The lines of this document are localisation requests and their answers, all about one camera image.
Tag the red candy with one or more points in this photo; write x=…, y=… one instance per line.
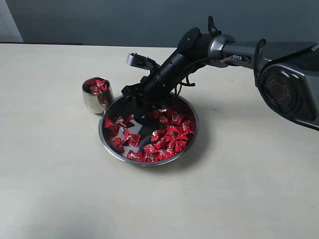
x=135, y=156
x=118, y=145
x=132, y=139
x=110, y=125
x=188, y=127
x=97, y=86

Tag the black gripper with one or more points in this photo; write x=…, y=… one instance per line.
x=154, y=89

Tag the round stainless steel plate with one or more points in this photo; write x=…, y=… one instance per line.
x=160, y=144

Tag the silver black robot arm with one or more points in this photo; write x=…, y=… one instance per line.
x=286, y=74

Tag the stainless steel cup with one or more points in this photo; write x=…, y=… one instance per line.
x=97, y=103

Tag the red wrapped candy bottom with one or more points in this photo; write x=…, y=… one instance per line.
x=135, y=156

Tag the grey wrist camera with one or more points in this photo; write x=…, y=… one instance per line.
x=142, y=62

